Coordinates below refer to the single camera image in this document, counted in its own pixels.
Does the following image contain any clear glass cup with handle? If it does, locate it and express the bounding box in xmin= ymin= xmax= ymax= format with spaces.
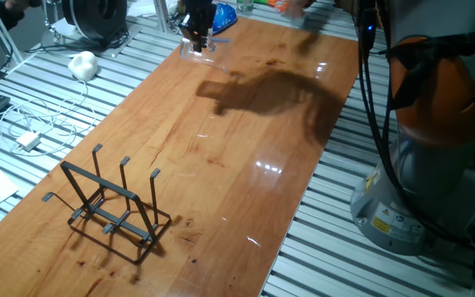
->
xmin=179 ymin=35 xmax=233 ymax=71

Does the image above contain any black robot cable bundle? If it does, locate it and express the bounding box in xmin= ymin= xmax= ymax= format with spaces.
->
xmin=355 ymin=0 xmax=475 ymax=248

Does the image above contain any black metal cup rack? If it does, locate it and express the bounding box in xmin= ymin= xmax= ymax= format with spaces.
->
xmin=41 ymin=143 xmax=172 ymax=265

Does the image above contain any glossy wooden board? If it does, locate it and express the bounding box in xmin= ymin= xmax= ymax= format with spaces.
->
xmin=0 ymin=16 xmax=360 ymax=297

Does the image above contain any aluminium frame post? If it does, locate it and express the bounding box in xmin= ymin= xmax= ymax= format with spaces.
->
xmin=0 ymin=0 xmax=25 ymax=67
xmin=153 ymin=0 xmax=171 ymax=33

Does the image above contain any person's bare hand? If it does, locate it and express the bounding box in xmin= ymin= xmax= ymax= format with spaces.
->
xmin=286 ymin=0 xmax=319 ymax=24

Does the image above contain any white charger with cable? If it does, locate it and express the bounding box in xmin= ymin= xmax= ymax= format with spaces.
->
xmin=0 ymin=80 xmax=98 ymax=158

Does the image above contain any blue snack packet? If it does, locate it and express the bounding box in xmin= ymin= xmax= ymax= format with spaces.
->
xmin=211 ymin=2 xmax=238 ymax=36

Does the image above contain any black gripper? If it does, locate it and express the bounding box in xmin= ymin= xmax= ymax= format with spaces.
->
xmin=178 ymin=0 xmax=218 ymax=54

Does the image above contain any white rounded lump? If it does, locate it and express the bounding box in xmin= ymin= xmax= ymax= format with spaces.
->
xmin=67 ymin=50 xmax=99 ymax=83

